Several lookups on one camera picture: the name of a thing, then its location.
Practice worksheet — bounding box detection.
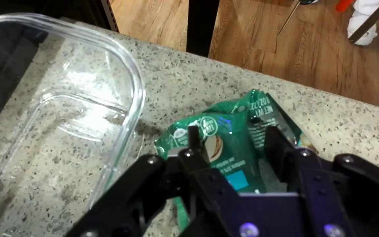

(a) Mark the black metal stand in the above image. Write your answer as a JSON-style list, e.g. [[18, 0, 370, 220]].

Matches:
[[185, 0, 221, 59]]

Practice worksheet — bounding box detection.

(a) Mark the green snack pack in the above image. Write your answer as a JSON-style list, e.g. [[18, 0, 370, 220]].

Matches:
[[153, 88, 308, 237]]

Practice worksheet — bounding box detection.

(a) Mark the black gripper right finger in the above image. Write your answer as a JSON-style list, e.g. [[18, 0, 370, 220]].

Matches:
[[263, 127, 379, 237]]

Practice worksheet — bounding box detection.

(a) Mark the white cloth object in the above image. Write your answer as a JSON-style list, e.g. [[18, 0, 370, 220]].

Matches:
[[346, 0, 379, 48]]

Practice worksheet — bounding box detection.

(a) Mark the transparent rectangular container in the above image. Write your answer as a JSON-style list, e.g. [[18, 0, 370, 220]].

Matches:
[[0, 12, 147, 223]]

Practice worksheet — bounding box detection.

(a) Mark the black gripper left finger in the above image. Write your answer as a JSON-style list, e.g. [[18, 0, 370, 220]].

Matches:
[[66, 125, 249, 237]]

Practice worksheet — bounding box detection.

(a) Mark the black electric stove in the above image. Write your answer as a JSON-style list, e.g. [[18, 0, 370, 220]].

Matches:
[[0, 0, 120, 148]]

